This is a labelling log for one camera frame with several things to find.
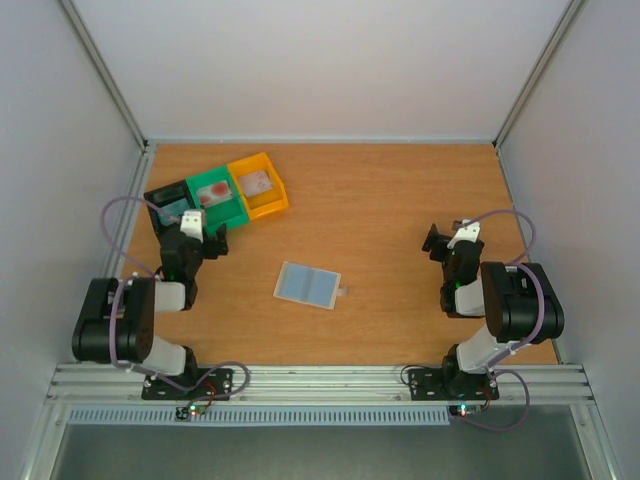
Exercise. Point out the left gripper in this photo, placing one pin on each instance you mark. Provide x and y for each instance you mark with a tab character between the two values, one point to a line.
214	251

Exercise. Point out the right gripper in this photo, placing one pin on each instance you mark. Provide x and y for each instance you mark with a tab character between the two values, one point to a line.
442	243

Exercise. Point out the beige card holder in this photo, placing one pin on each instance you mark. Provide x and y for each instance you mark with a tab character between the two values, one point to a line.
309	286

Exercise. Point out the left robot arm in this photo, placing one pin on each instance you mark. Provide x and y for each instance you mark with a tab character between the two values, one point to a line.
116	324

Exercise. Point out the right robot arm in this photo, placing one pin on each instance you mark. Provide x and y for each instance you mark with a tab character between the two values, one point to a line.
517	302

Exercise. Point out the teal card in black bin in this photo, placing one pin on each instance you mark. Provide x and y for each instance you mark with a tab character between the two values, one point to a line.
173	209

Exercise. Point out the red card in green bin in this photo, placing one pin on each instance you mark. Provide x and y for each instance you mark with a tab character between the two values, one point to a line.
214	194

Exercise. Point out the card in yellow bin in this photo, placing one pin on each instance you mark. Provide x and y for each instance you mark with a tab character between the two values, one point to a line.
255	183

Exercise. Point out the green plastic bin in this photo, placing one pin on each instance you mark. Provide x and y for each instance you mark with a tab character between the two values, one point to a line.
233	213

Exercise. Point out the black plastic bin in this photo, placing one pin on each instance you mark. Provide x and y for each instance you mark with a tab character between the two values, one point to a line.
174	199

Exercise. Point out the yellow plastic bin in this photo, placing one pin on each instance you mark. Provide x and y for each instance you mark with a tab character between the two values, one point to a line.
268	203

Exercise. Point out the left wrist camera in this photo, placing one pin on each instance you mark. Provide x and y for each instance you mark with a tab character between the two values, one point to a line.
192	224

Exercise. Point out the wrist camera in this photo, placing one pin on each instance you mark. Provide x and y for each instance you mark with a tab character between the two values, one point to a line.
464	230
192	224

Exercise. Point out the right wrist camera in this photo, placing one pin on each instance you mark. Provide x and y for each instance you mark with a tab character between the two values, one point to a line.
464	230

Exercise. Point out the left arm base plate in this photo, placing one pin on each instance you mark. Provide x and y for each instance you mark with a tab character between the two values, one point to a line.
185	387

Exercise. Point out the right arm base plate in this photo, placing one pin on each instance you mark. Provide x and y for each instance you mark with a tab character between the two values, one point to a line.
433	384

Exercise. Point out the aluminium front rail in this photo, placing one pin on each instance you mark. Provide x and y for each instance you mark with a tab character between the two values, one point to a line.
328	385

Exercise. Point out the grey slotted cable duct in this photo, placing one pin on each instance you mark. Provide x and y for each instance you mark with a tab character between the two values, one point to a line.
262	416

